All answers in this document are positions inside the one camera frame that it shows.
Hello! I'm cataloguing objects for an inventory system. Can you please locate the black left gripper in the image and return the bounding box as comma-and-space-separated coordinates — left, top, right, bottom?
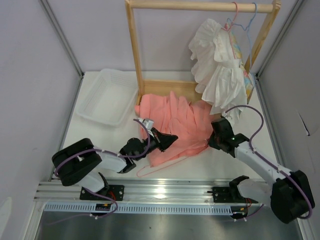
134, 127, 178, 161

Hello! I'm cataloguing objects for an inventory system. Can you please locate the pink skirt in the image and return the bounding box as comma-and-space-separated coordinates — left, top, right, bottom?
134, 91, 215, 167

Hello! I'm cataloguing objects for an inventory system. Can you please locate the pink wire hanger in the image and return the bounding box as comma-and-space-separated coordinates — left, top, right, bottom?
136, 139, 208, 178

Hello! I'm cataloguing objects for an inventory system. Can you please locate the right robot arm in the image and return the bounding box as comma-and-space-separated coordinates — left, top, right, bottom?
208, 117, 315, 224

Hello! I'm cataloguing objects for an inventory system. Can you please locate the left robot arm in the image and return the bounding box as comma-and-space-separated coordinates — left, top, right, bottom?
51, 127, 179, 200

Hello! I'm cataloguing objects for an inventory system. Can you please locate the pink hanger with white garment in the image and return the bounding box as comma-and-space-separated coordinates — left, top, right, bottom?
222, 1, 239, 59

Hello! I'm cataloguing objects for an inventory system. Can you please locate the wooden clothes rack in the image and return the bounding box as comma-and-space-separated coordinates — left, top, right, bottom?
125, 0, 281, 120

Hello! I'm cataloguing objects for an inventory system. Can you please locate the white ruffled garment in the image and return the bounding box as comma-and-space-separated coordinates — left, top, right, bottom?
188, 18, 247, 125

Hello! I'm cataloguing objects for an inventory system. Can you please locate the white plastic basket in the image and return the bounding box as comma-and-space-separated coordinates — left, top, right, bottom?
76, 68, 139, 127

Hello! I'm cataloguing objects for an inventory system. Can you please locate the colourful floral garment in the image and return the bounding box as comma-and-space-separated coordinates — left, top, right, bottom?
224, 22, 254, 103

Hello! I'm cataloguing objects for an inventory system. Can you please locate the aluminium rail frame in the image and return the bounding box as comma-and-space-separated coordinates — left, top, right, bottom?
33, 177, 307, 206

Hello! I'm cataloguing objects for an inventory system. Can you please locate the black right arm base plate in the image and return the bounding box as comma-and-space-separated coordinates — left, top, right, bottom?
207, 186, 258, 204

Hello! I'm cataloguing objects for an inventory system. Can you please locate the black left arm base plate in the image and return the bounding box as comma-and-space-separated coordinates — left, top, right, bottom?
79, 184, 125, 201

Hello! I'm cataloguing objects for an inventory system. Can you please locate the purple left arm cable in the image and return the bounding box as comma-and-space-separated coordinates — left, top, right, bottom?
47, 117, 156, 225

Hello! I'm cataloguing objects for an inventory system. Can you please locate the blue wire hanger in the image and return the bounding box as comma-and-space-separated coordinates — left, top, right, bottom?
233, 2, 258, 74

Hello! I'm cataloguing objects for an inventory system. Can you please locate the white slotted cable duct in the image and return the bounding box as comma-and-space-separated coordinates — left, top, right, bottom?
44, 202, 233, 216

